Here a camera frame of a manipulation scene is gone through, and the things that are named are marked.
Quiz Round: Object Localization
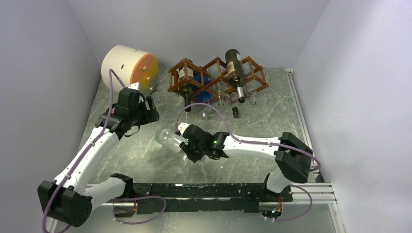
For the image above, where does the clear bottle black gold cap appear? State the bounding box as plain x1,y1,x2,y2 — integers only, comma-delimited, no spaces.
228,87,246,118

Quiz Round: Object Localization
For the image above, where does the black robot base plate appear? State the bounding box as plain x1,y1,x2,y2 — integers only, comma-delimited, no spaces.
102,183,293,216

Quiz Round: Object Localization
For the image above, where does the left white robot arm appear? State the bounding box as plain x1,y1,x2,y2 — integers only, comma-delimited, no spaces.
37,88,159,227

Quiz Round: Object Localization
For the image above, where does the aluminium frame rail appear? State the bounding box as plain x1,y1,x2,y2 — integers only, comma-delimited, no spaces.
38,179,345,233

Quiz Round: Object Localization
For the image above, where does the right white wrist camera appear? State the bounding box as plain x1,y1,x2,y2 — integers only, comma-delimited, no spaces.
177,122,190,135

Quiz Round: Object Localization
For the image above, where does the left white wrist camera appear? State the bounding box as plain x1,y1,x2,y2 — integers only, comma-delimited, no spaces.
128,82,142,93

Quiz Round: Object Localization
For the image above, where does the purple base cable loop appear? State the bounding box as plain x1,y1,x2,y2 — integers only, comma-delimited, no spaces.
112,196,167,226

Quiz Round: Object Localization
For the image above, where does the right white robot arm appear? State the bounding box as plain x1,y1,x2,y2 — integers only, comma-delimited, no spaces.
154,121,315,201

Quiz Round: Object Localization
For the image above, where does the brown wooden wine rack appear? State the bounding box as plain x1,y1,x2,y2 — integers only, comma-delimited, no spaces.
168,56,263,102

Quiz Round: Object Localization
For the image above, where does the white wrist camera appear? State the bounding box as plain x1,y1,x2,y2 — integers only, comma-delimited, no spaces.
177,122,190,135
128,82,142,93

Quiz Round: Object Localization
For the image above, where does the small clear glass bottle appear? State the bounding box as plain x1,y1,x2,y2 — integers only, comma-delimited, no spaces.
245,70,268,105

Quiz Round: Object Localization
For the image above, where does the cream and orange cylinder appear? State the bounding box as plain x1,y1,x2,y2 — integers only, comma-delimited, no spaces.
101,45,159,96

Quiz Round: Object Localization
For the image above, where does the clear round bottle black label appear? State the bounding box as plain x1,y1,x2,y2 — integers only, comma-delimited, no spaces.
154,127,187,154

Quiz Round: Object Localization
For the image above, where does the dark green wine bottle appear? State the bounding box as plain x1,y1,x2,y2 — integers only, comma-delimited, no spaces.
178,66,194,107

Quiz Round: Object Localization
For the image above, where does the blue square glass bottle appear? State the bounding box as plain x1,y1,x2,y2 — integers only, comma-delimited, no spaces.
193,67,215,120

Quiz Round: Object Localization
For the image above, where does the olive wine bottle gold label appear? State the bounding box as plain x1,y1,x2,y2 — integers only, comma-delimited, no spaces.
225,49,246,103

